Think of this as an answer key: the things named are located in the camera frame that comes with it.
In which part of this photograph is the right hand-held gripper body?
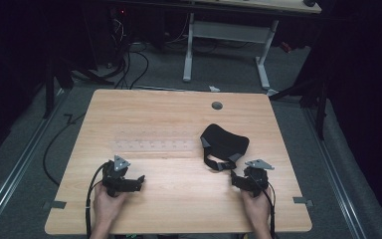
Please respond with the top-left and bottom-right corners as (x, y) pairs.
(239, 158), (276, 198)

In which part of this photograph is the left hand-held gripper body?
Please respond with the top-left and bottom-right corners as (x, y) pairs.
(100, 154), (138, 198)

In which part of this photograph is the person's right hand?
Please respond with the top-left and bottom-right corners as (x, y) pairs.
(240, 187), (274, 234)

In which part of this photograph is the person's left hand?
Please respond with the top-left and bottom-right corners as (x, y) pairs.
(93, 183), (127, 231)

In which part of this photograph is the black face mask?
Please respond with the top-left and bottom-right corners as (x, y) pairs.
(199, 123), (251, 172)

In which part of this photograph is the clear plastic strip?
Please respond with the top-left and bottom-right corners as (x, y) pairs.
(109, 130), (196, 159)

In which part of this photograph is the grey tape piece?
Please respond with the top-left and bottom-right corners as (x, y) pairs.
(42, 200), (68, 211)
(291, 196), (314, 208)

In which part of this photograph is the black metal stand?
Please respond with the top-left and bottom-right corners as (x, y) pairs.
(42, 54), (115, 120)
(268, 74), (331, 141)

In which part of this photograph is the white-legged desk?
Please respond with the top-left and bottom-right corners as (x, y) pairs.
(182, 0), (323, 98)

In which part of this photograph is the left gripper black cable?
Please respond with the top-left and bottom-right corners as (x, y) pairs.
(85, 161), (109, 239)

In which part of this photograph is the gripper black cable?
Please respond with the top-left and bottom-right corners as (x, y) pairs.
(262, 179), (278, 239)
(85, 161), (109, 239)

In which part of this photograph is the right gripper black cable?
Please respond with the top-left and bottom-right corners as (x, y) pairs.
(262, 179), (278, 239)

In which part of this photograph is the black floor cable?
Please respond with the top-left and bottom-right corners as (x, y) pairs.
(42, 112), (88, 187)

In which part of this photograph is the metal floor rail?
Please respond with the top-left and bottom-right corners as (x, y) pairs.
(0, 89), (72, 233)
(301, 105), (368, 239)

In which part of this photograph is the bundle of black cables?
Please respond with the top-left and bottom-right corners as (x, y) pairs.
(110, 13), (150, 91)

